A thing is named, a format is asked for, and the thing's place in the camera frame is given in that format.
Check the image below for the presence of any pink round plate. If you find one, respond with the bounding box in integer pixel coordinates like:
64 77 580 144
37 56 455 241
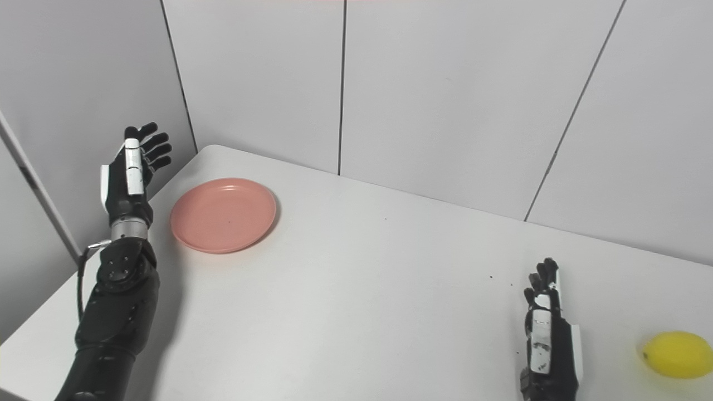
170 178 277 255

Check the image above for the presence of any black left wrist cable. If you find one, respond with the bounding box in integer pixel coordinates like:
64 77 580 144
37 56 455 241
76 239 112 324

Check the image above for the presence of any yellow lemon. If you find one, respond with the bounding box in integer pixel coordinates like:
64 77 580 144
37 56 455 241
641 331 713 380

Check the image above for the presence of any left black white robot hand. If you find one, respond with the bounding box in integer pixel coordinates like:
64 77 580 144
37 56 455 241
100 122 173 227

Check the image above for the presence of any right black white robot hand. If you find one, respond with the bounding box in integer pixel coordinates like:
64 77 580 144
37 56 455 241
520 257 583 401

